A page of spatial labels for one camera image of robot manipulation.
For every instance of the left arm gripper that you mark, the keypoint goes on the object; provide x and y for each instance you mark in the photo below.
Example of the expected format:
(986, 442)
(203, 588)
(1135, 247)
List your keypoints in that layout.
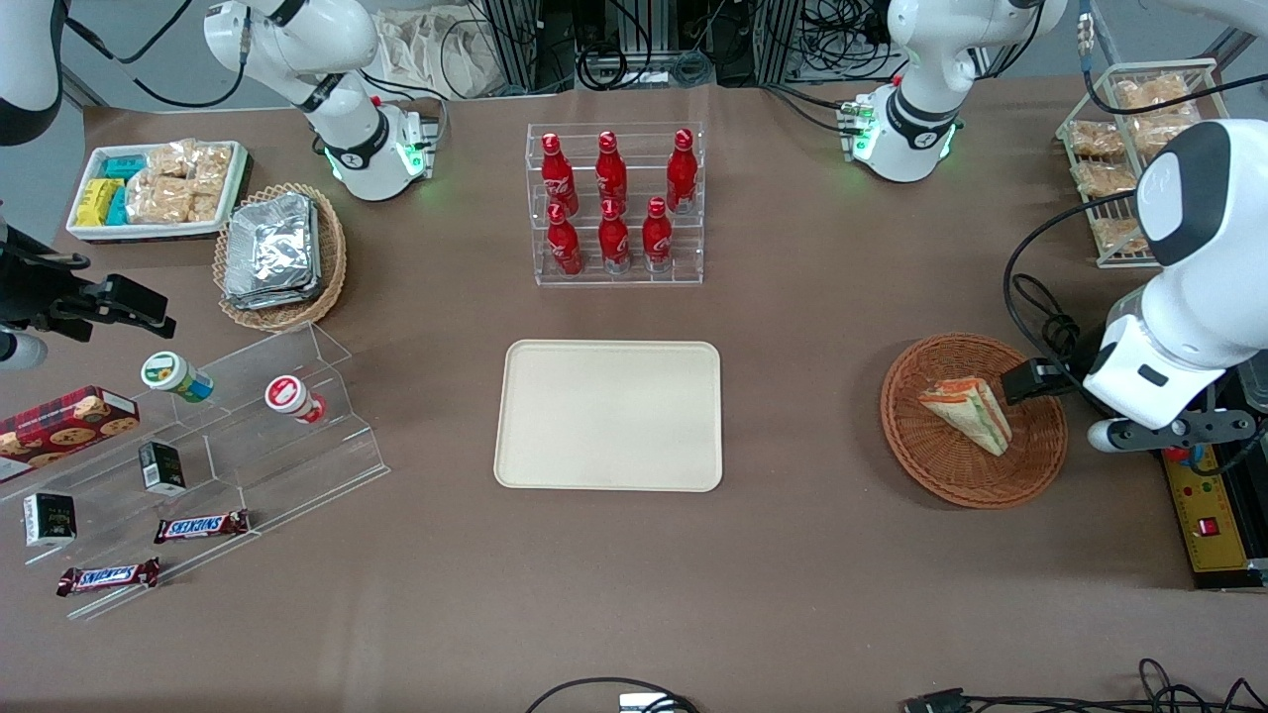
(1076, 364)

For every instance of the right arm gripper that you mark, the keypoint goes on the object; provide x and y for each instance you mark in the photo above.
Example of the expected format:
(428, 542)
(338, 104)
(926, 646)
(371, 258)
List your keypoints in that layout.
(30, 294)

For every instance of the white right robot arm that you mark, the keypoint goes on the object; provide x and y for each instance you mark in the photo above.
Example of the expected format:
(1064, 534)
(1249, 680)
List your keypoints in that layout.
(297, 50)

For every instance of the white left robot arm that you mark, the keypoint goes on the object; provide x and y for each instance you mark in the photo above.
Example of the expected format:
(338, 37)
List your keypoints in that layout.
(1209, 228)

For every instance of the wrapped triangle sandwich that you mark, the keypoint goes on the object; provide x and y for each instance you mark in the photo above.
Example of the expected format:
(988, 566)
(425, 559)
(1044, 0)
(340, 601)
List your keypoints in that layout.
(971, 416)

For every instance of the white rectangular snack tray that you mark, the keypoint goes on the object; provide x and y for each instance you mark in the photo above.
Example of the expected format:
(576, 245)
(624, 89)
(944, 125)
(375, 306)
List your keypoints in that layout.
(84, 234)

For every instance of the round brown wicker basket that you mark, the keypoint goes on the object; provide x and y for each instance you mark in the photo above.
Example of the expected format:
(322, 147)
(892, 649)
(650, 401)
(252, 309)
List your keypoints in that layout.
(941, 465)

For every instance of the oval light wicker basket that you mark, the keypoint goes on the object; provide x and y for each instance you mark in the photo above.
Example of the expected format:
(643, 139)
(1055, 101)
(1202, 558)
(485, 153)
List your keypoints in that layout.
(332, 267)

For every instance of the beige plastic tray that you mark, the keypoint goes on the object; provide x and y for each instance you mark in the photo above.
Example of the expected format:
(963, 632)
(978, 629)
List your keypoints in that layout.
(609, 416)

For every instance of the green lidded yogurt cup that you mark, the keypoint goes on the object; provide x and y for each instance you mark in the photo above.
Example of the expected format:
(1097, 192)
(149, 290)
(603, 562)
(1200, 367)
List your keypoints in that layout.
(168, 373)

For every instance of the teal snack pack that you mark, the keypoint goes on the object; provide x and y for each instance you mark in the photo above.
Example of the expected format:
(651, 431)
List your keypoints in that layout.
(118, 208)
(124, 166)

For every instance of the yellow snack pack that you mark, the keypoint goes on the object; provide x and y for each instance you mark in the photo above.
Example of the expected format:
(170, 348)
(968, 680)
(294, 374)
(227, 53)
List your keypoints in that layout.
(96, 203)

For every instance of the red tartan cookie box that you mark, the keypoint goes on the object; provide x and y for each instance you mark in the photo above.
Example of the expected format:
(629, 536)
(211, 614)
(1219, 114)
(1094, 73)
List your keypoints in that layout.
(69, 426)

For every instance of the clear bag of crackers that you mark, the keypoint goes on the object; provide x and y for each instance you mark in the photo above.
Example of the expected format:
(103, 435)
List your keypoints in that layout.
(158, 201)
(214, 164)
(171, 158)
(205, 201)

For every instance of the silver foil packet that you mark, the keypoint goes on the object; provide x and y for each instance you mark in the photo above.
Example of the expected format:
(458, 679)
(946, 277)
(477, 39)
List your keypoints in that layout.
(272, 243)
(267, 301)

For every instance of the small black carton box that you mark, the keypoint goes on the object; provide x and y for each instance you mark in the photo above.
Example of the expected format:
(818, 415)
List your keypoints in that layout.
(161, 468)
(50, 520)

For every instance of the clear bag of pastry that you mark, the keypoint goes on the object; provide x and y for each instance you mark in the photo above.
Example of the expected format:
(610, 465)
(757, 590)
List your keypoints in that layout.
(1119, 236)
(1159, 134)
(1149, 92)
(1095, 139)
(1105, 179)

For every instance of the red lidded yogurt cup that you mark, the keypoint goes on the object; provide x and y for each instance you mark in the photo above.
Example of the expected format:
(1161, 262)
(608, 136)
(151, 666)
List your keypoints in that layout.
(287, 394)

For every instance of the clear acrylic stepped shelf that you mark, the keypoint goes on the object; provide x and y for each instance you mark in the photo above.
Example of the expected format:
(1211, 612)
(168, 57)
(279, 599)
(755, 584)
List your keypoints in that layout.
(248, 465)

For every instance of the Snickers chocolate bar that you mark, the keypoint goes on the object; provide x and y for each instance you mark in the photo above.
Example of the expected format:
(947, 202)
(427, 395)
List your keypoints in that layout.
(107, 576)
(201, 527)

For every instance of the yellow black power strip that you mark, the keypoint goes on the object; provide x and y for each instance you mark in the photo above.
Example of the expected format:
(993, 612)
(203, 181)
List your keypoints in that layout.
(1214, 535)

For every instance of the red cola bottle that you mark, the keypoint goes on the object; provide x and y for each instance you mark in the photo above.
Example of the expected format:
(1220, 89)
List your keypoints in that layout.
(656, 240)
(614, 243)
(681, 173)
(558, 173)
(565, 248)
(611, 173)

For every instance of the beige cloth bag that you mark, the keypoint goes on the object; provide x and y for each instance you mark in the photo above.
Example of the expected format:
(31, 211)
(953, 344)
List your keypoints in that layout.
(436, 50)

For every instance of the metal equipment rack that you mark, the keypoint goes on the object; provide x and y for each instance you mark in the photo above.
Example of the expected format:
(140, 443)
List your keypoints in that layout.
(520, 40)
(778, 40)

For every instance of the clear acrylic bottle rack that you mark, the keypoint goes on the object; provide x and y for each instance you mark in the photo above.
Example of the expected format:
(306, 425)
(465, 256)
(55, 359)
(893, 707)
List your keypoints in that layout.
(634, 134)

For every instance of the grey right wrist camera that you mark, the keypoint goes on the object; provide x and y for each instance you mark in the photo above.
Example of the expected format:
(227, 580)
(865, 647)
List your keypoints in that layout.
(20, 351)

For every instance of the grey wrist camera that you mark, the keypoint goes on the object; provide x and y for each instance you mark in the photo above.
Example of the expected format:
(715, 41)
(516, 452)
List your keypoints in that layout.
(20, 351)
(1114, 436)

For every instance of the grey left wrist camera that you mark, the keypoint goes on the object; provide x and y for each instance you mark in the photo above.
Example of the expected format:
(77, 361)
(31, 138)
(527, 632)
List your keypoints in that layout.
(1114, 436)

